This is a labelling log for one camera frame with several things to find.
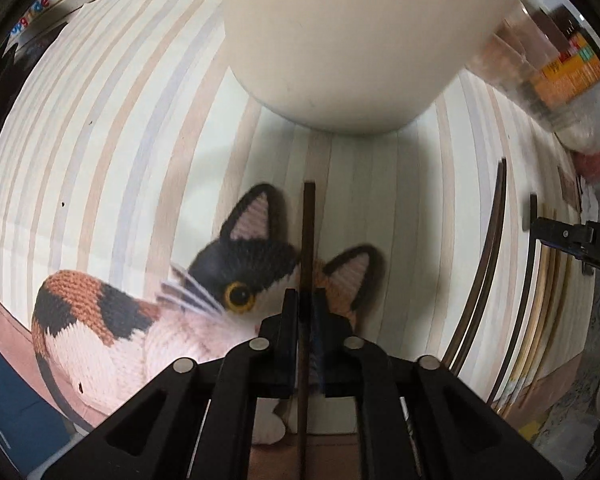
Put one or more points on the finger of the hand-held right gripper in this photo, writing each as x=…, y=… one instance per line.
x=560, y=234

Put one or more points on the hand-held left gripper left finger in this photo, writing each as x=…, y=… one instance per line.
x=291, y=320

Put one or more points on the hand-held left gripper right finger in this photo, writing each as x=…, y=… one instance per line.
x=320, y=320

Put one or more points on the white utensil holder cup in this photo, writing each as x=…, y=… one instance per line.
x=355, y=35

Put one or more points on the light wooden chopstick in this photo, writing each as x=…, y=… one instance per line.
x=550, y=305
x=539, y=300

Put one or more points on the knitted calico cat toy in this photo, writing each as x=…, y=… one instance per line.
x=130, y=340

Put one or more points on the orange printed box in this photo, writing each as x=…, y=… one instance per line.
x=572, y=70

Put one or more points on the clear spice jar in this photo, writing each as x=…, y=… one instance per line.
x=522, y=45

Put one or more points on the striped table mat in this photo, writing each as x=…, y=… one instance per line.
x=105, y=135

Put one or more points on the dark blue cloth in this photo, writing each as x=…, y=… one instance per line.
x=15, y=400

